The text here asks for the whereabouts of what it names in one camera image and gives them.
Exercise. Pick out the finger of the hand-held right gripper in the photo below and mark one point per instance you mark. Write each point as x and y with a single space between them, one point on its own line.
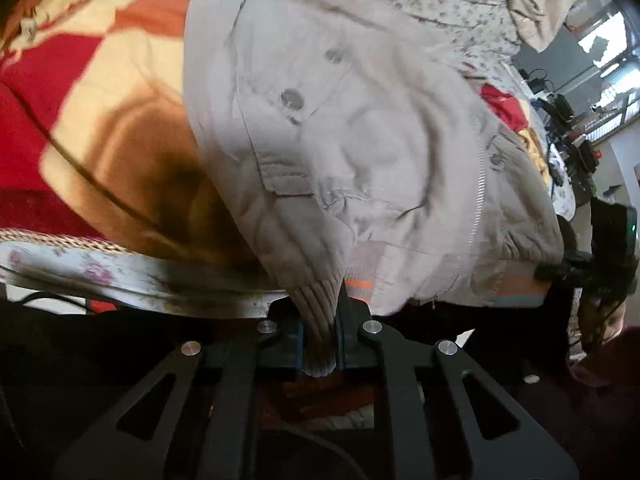
560 269

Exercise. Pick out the beige jacket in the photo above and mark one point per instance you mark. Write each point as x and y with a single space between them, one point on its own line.
360 135

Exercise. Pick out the floral bed sheet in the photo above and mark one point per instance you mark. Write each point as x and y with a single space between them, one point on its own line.
450 0

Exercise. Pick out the rose printed fleece blanket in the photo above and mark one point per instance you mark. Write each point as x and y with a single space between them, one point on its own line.
100 90

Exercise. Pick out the beige cloth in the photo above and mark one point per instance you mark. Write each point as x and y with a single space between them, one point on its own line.
545 0

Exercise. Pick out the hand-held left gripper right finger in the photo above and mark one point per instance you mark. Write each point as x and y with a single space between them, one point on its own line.
341 347

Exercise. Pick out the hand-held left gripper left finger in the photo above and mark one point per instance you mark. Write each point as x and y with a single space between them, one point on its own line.
299 347

